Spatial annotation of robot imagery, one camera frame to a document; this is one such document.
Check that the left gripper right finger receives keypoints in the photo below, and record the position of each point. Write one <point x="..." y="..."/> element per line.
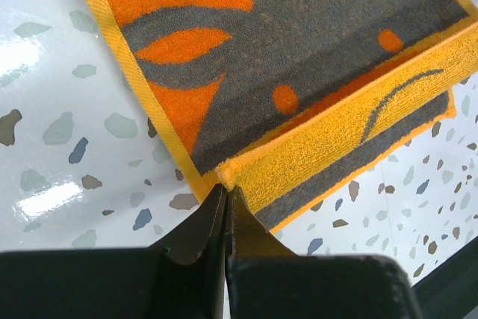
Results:
<point x="265" y="279"/>

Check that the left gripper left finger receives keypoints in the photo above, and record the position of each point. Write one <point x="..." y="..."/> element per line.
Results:
<point x="179" y="276"/>

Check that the orange cloth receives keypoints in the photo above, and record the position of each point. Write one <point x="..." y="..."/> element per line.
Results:
<point x="289" y="99"/>

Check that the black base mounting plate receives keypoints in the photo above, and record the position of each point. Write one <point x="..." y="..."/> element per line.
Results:
<point x="450" y="291"/>

